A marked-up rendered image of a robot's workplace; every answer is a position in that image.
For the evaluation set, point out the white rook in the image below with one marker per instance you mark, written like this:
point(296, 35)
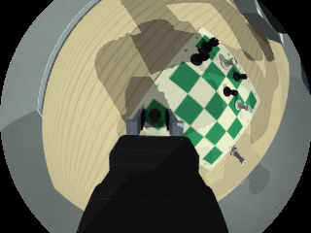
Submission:
point(231, 62)

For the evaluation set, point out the white chess queen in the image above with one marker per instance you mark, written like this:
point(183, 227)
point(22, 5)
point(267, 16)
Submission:
point(235, 153)

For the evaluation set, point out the green and white chessboard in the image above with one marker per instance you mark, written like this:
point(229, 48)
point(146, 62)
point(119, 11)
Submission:
point(195, 94)

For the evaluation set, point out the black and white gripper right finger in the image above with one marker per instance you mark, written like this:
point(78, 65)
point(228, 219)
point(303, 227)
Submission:
point(173, 125)

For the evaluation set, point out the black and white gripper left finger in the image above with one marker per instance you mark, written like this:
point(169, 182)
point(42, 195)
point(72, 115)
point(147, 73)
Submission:
point(135, 125)

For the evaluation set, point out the white bishop chess piece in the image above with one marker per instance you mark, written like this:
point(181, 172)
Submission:
point(238, 105)

